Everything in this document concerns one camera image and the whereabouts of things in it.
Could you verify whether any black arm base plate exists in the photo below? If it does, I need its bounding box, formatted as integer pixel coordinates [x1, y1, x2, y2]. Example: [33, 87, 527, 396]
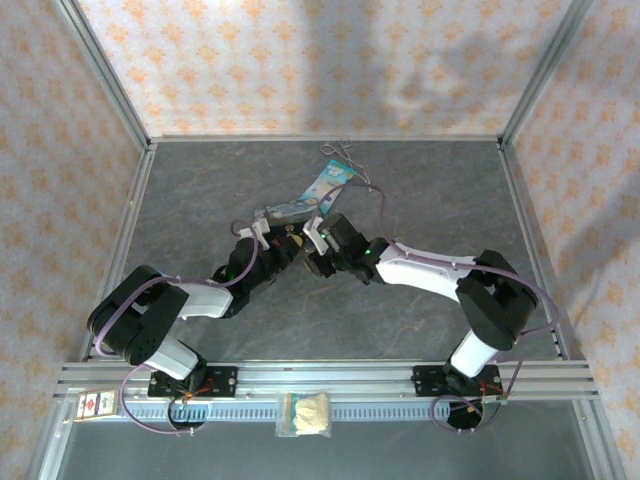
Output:
[148, 365, 239, 400]
[411, 364, 502, 400]

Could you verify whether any aluminium frame corner post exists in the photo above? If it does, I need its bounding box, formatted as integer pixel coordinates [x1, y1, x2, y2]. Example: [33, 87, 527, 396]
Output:
[498, 0, 597, 147]
[51, 0, 152, 152]

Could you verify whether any wide aluminium mounting rail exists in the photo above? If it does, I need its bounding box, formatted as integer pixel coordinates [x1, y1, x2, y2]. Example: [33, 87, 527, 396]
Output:
[53, 358, 600, 402]

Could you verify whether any grey slotted cable duct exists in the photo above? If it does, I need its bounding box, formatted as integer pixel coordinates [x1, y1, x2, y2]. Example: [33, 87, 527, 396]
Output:
[118, 398, 502, 422]

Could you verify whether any clear bag of beige pieces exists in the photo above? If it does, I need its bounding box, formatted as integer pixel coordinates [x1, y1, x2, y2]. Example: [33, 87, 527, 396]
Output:
[275, 391, 334, 441]

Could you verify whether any blue printed packet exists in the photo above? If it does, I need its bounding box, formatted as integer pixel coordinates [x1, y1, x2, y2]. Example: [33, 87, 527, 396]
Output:
[301, 159, 359, 215]

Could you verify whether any aluminium table edge rail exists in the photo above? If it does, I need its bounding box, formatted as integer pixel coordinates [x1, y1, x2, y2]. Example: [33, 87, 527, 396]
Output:
[81, 143, 157, 362]
[497, 142, 572, 362]
[147, 133, 504, 147]

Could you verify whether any aluminium frame leg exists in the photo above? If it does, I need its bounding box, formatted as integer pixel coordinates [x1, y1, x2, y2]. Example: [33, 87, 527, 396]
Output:
[573, 398, 622, 480]
[26, 399, 77, 480]

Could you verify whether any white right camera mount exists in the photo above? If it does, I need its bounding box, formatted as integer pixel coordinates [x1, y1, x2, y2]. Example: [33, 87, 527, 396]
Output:
[301, 214, 326, 244]

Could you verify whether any red white label card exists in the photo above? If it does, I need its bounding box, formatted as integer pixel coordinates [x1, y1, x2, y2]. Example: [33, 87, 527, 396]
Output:
[76, 389, 122, 422]

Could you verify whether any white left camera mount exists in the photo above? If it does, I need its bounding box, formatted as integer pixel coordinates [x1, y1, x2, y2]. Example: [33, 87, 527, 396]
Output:
[238, 217, 273, 247]

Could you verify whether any starry night printed card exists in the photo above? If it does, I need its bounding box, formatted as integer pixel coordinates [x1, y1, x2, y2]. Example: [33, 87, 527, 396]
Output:
[253, 196, 322, 225]

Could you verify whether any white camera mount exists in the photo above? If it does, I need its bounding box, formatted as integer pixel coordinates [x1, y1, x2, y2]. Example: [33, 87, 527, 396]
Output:
[301, 214, 326, 244]
[238, 217, 273, 247]

